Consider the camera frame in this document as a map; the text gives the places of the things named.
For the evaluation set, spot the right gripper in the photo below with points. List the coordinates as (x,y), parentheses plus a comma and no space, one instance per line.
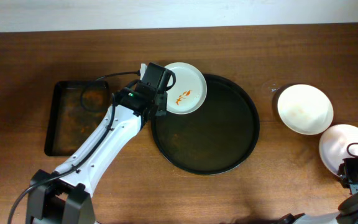
(353,188)

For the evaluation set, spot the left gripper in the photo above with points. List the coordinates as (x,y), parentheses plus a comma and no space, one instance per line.
(161,104)

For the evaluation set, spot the white plate front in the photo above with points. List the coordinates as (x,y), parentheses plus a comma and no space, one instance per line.
(305,109)

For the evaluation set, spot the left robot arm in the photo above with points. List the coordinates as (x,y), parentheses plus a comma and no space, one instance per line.
(65,195)

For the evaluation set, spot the rectangular black tray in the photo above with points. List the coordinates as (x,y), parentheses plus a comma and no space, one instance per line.
(76,111)

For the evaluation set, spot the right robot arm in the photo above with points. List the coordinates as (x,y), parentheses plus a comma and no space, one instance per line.
(347,211)

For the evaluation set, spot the white plate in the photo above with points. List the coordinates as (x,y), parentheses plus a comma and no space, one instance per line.
(333,144)
(305,109)
(189,91)

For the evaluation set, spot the round black tray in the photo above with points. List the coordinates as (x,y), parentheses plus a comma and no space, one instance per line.
(217,137)

